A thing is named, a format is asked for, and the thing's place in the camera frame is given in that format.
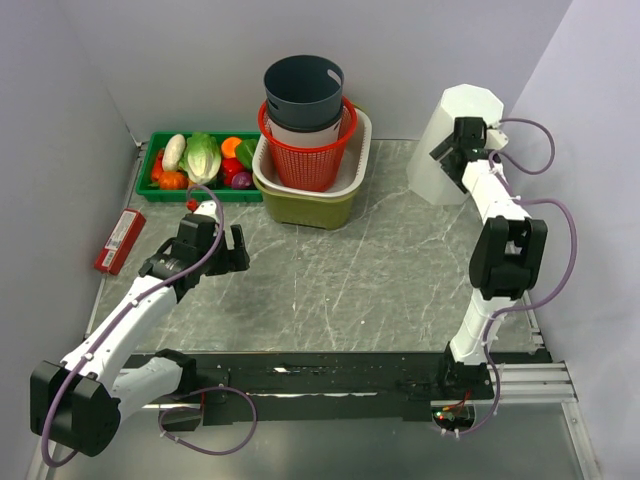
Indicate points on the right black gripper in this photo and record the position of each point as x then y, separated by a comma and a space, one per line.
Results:
438, 151

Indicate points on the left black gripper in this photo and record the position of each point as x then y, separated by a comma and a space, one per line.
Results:
232, 259

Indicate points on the large white faceted container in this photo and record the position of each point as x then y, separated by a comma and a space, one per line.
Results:
425, 176

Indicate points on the olive green rectangular basket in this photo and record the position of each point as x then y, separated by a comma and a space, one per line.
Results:
304, 210

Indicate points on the white perforated rectangular basket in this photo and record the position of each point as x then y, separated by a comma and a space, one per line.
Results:
350, 174

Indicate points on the red mesh basket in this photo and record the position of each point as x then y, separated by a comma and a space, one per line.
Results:
309, 168

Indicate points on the white round bucket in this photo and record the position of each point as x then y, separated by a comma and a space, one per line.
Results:
305, 138

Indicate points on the dark grey round bucket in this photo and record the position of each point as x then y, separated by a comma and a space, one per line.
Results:
304, 92

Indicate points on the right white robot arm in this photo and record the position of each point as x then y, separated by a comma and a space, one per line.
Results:
507, 256

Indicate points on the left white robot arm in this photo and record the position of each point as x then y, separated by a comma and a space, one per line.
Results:
81, 401

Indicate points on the red toy tomato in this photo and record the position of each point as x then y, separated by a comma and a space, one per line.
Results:
230, 167

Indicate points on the orange toy pumpkin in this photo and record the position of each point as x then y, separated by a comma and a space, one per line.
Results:
172, 180

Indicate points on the toy napa cabbage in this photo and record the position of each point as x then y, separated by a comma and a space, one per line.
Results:
201, 159

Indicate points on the red toy chili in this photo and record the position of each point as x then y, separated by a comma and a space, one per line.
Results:
157, 168

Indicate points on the red rectangular box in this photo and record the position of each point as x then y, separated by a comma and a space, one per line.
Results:
120, 242

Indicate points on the white toy radish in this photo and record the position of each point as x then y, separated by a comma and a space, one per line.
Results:
173, 153

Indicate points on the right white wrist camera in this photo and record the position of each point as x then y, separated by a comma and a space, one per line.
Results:
497, 137

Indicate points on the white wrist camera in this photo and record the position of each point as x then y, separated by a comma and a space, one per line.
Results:
208, 208
497, 137

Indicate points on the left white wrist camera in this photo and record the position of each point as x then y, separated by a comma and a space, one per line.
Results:
208, 208

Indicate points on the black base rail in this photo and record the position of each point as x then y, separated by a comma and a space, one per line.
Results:
301, 386

